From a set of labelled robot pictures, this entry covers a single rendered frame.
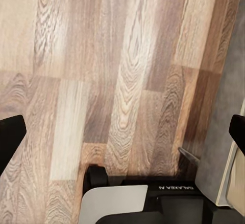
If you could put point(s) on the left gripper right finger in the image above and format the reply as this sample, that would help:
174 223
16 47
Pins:
237 131

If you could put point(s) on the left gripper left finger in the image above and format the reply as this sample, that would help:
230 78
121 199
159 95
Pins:
12 132

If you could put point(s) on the bed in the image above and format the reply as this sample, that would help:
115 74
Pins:
221 169

